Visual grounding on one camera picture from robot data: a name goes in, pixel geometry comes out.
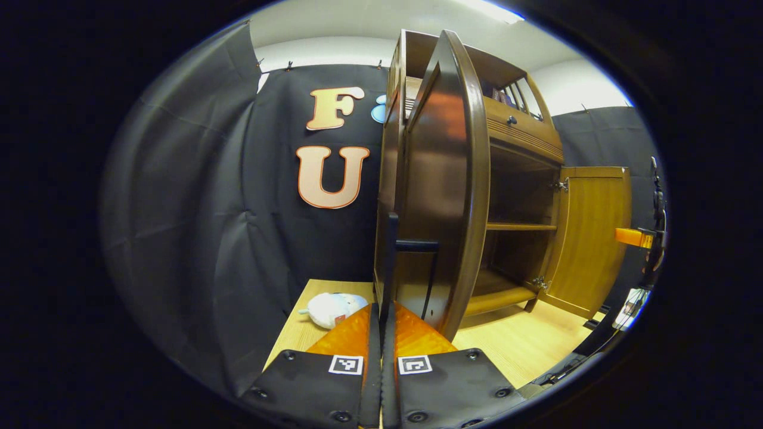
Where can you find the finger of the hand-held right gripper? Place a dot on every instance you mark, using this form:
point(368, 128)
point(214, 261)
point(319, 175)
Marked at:
point(632, 238)

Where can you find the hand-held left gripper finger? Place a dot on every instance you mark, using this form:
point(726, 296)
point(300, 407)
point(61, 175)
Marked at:
point(374, 369)
point(388, 369)

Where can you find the wooden shoe cabinet door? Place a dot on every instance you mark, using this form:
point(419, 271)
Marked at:
point(447, 179)
point(590, 238)

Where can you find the wooden double-door shoe cabinet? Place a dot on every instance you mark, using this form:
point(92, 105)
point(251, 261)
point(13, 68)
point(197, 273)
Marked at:
point(518, 202)

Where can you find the wooden cabinet drawer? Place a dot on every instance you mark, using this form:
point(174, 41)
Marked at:
point(530, 134)

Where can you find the white plush toy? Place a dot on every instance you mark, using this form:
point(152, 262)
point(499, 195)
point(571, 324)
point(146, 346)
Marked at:
point(331, 310)

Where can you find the black backdrop cloth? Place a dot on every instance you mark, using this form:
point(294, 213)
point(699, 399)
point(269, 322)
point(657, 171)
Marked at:
point(197, 208)

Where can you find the large ceiling light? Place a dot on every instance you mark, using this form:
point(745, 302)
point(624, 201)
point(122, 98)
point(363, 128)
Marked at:
point(495, 9)

